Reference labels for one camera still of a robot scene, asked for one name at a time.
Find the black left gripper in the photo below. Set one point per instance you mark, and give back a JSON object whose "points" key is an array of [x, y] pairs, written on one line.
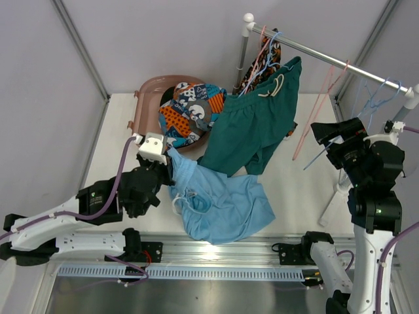
{"points": [[163, 167]]}

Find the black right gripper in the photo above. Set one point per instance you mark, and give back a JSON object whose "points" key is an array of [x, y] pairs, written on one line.
{"points": [[352, 131]]}

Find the dark green shorts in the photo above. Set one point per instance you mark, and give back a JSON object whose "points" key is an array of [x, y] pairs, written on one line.
{"points": [[251, 126]]}

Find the light blue shorts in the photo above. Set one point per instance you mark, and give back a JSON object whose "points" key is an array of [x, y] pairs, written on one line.
{"points": [[214, 207]]}

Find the colourful patchwork shorts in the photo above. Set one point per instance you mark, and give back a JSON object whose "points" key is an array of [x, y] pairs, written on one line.
{"points": [[188, 111]]}

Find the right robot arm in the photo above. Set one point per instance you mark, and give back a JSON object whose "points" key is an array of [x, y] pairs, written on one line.
{"points": [[372, 163]]}

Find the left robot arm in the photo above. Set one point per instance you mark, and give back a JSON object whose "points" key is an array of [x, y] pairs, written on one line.
{"points": [[63, 232]]}

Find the orange black camouflage shorts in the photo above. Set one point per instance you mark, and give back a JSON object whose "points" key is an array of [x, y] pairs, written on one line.
{"points": [[262, 62]]}

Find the pink plastic basket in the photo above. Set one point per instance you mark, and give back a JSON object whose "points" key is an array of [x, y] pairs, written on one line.
{"points": [[149, 97]]}

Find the white metal clothes rack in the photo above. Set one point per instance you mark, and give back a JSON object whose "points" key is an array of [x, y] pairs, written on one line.
{"points": [[411, 94]]}

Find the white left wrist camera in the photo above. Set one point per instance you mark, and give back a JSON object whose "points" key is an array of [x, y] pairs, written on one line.
{"points": [[152, 147]]}

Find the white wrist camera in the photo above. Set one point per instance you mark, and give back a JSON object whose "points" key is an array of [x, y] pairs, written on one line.
{"points": [[152, 147], [391, 133]]}

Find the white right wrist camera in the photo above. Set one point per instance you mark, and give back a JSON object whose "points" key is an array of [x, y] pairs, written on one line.
{"points": [[391, 133]]}

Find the pink wire hanger on camouflage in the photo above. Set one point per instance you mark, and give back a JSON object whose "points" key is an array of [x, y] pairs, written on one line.
{"points": [[262, 46]]}

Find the slotted cable duct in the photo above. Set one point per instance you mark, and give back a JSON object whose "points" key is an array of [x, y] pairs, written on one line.
{"points": [[178, 272]]}

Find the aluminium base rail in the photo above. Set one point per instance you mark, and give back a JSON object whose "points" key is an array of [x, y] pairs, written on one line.
{"points": [[253, 251]]}

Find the grey frame profile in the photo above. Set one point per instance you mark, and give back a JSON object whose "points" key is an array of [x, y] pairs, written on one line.
{"points": [[75, 37]]}

